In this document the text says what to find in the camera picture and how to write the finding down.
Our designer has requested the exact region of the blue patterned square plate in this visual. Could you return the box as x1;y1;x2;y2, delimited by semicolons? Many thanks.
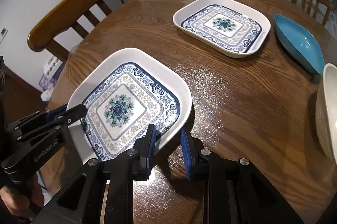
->
173;0;271;58
67;47;193;163

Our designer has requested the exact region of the cream ribbed bowl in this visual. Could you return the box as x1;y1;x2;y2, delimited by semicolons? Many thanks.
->
315;63;337;164

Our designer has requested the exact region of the blue square dish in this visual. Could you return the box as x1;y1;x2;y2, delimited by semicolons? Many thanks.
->
274;14;325;75

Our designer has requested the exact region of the person's left hand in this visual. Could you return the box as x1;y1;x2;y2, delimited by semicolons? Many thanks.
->
1;174;45;223

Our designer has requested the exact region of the white box on floor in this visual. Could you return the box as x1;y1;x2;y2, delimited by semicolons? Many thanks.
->
39;55;64;102

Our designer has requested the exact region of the left wooden chair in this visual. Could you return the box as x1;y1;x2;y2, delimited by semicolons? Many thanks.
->
27;0;112;62

